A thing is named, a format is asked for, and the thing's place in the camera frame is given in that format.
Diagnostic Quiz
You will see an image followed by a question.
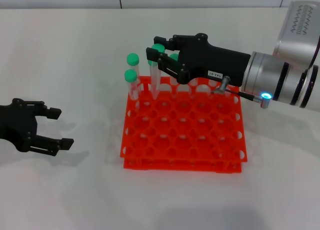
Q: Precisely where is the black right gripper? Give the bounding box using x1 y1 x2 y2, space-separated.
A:
145 32 252 88

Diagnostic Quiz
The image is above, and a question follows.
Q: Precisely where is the orange test tube rack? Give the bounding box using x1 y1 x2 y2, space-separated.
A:
119 76 249 175

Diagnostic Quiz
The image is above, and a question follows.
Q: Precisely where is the clear green-capped test tube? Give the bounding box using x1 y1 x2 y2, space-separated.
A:
149 43 166 101

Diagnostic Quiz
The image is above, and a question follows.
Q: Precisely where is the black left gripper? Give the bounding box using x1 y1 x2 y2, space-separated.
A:
0 97 75 157

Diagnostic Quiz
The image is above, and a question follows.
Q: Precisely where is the right wrist camera housing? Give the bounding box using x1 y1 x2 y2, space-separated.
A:
272 0 320 66

